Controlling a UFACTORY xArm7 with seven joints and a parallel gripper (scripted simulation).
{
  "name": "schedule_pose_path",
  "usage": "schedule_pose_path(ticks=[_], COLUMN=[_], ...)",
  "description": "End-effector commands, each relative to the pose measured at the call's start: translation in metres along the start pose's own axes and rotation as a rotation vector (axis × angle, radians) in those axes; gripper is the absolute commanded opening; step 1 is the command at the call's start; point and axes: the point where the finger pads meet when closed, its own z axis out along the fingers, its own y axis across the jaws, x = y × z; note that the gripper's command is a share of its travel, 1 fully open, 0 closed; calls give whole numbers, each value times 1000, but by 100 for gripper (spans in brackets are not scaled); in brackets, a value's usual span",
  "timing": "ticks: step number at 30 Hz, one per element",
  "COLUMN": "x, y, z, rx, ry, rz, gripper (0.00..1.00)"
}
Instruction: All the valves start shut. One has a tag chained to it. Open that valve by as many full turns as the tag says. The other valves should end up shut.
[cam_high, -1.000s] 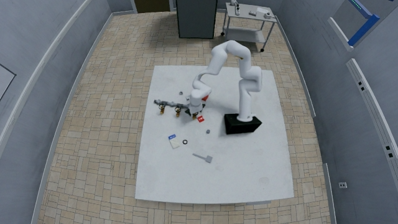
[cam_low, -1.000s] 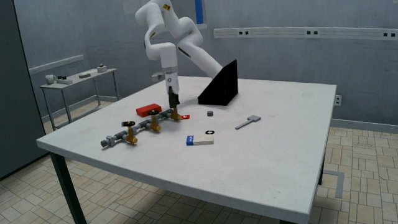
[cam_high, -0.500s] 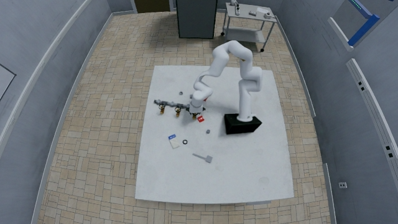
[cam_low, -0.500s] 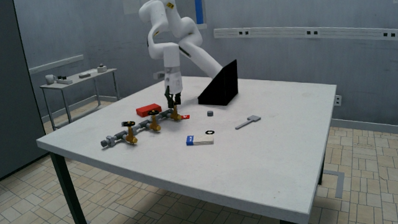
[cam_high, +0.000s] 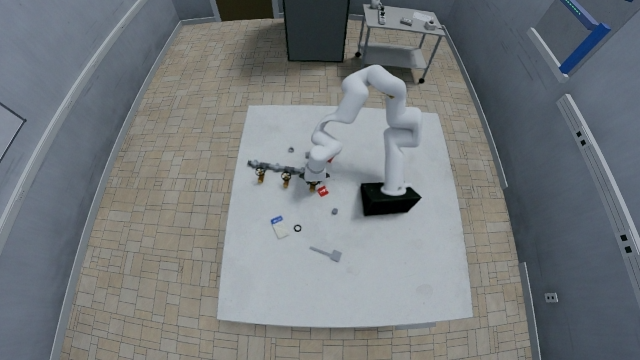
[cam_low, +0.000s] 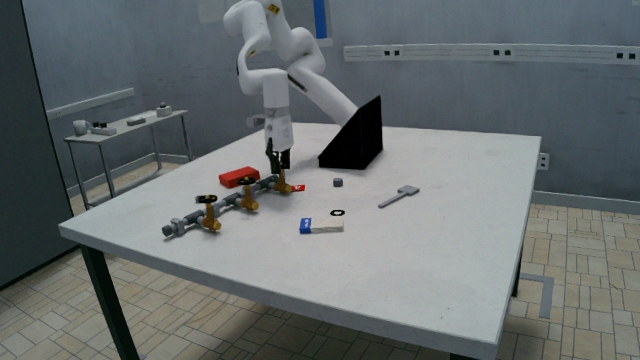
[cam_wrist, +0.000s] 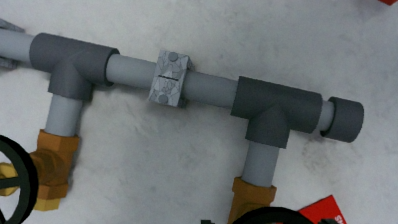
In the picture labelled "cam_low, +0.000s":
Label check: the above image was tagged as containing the red rectangular block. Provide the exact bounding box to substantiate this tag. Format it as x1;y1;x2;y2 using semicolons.
218;166;260;189

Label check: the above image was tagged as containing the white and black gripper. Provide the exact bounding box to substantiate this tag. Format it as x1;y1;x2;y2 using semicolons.
265;115;294;175

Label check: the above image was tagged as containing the grey pipe manifold with brass valves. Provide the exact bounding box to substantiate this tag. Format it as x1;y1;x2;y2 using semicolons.
162;162;292;237

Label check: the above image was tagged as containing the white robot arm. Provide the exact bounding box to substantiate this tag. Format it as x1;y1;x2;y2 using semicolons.
223;0;359;129

